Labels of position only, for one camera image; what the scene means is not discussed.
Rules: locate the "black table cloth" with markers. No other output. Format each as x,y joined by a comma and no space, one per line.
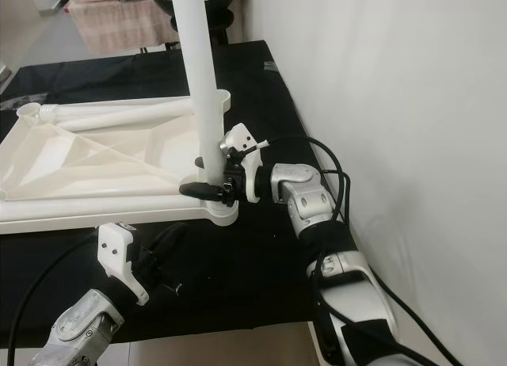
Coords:
245,279

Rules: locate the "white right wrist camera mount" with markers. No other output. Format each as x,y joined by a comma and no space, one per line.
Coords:
238,140

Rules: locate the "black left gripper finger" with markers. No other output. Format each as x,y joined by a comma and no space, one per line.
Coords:
178,239
161,241

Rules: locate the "beige table cover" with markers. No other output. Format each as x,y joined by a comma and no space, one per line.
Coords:
111,25

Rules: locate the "black metal bowl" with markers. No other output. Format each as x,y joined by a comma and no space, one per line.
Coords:
222,8

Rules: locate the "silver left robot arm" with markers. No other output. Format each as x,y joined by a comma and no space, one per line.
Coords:
79,334

